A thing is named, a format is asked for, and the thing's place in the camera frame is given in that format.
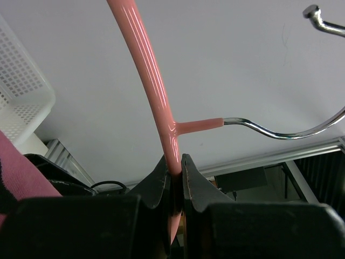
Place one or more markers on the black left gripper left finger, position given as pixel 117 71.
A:
pixel 134 225

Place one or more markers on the pink camouflage trousers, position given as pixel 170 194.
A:
pixel 20 179

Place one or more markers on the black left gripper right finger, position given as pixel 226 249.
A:
pixel 215 226

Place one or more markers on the white plastic basket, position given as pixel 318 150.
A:
pixel 26 96

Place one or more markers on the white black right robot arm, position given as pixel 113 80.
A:
pixel 68 185

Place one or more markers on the pink plastic hanger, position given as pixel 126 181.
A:
pixel 131 25

